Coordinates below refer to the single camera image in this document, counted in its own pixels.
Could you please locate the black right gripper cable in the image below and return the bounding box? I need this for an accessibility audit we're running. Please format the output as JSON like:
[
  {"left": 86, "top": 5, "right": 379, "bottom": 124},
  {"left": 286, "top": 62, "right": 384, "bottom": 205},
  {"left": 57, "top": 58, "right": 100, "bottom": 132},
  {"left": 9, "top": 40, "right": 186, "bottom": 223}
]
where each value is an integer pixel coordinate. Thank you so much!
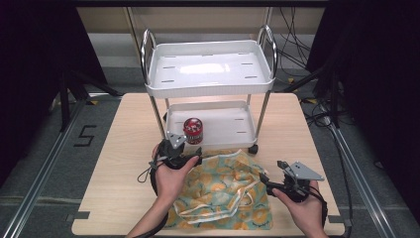
[{"left": 307, "top": 186, "right": 329, "bottom": 227}]

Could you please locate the black floor cable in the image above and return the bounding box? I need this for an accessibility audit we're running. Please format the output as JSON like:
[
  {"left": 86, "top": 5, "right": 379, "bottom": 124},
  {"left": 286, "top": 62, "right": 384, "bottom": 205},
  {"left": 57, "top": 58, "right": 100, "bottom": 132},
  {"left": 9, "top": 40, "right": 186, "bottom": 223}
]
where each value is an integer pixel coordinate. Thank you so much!
[{"left": 300, "top": 98, "right": 355, "bottom": 238}]

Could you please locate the aluminium floor rail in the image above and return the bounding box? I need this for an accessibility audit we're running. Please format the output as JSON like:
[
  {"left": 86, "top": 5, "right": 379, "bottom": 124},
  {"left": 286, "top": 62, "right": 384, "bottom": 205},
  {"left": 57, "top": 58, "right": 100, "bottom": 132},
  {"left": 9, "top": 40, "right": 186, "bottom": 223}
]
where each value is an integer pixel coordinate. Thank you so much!
[
  {"left": 0, "top": 98, "right": 87, "bottom": 238},
  {"left": 325, "top": 116, "right": 399, "bottom": 238}
]

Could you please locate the person's left hand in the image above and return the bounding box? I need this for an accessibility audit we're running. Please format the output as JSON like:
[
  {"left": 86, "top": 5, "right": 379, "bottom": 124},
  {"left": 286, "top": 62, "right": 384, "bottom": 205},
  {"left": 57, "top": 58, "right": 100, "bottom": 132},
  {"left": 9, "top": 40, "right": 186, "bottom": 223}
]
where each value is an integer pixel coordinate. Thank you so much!
[{"left": 152, "top": 144, "right": 201, "bottom": 207}]

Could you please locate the white two-tier cart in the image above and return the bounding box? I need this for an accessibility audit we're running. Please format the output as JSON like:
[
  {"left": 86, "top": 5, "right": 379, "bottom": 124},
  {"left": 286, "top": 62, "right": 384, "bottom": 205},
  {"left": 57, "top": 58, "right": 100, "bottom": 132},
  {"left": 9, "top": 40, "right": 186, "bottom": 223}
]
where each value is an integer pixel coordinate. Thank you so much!
[{"left": 140, "top": 24, "right": 278, "bottom": 161}]

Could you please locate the dark curtain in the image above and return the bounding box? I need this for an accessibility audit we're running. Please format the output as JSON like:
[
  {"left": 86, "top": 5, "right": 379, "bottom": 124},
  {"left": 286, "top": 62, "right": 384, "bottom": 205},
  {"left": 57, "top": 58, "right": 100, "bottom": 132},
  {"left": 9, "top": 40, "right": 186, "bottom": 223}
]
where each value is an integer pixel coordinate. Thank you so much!
[
  {"left": 305, "top": 4, "right": 420, "bottom": 216},
  {"left": 0, "top": 4, "right": 108, "bottom": 187}
]

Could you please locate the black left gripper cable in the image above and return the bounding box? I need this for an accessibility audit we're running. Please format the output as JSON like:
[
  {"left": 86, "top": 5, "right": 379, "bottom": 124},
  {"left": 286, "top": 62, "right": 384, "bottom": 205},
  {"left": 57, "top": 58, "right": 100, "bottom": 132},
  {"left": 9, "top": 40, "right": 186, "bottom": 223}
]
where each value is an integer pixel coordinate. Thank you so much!
[{"left": 137, "top": 158, "right": 170, "bottom": 238}]

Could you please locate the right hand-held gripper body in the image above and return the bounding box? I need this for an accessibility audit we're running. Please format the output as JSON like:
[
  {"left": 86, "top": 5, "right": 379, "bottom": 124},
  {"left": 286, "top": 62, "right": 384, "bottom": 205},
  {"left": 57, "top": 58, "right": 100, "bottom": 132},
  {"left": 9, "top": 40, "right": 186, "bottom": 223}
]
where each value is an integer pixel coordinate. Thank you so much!
[{"left": 280, "top": 161, "right": 325, "bottom": 203}]

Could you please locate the person's right hand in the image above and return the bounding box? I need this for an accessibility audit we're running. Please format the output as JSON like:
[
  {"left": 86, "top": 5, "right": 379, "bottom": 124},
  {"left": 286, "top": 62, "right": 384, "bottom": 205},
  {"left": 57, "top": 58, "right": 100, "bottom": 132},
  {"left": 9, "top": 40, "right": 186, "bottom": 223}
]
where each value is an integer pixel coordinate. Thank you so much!
[{"left": 271, "top": 180, "right": 328, "bottom": 238}]

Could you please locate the yellow green patterned cloth bag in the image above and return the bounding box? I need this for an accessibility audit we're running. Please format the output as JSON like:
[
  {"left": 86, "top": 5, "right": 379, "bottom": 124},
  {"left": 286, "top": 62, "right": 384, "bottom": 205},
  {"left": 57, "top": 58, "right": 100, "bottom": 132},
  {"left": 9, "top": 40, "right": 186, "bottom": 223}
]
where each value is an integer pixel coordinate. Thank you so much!
[{"left": 164, "top": 149, "right": 274, "bottom": 232}]

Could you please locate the black metal stand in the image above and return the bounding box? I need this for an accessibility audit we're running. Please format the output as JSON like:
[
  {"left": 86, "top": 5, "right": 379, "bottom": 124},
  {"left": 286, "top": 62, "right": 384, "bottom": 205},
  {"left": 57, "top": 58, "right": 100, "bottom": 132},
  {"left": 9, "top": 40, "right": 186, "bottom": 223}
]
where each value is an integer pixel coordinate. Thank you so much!
[
  {"left": 58, "top": 69, "right": 124, "bottom": 133},
  {"left": 279, "top": 60, "right": 342, "bottom": 129}
]

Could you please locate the bundle of black floor cables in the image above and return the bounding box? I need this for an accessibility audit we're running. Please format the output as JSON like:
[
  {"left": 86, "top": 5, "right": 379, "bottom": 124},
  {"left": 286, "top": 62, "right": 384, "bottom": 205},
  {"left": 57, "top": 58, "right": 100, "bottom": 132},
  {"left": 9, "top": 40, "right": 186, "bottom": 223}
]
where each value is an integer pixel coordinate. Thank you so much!
[{"left": 276, "top": 6, "right": 315, "bottom": 85}]

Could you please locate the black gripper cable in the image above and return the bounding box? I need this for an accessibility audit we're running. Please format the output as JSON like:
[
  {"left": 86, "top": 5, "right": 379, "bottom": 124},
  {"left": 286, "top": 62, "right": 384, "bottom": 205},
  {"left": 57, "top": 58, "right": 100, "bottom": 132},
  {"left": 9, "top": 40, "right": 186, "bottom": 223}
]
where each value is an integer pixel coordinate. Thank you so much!
[
  {"left": 307, "top": 186, "right": 329, "bottom": 227},
  {"left": 137, "top": 158, "right": 170, "bottom": 238}
]

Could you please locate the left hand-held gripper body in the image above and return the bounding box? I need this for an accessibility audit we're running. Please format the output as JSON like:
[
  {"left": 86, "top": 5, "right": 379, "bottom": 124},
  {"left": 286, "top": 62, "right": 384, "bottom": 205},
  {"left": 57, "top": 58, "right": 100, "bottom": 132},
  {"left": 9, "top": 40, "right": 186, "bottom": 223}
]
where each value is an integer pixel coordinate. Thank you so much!
[{"left": 157, "top": 131, "right": 203, "bottom": 171}]

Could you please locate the red can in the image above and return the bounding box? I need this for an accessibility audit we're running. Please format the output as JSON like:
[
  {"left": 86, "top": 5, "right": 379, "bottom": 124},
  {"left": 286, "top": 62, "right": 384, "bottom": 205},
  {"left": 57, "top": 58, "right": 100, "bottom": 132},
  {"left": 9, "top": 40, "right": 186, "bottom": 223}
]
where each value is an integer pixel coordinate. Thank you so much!
[{"left": 182, "top": 117, "right": 204, "bottom": 146}]

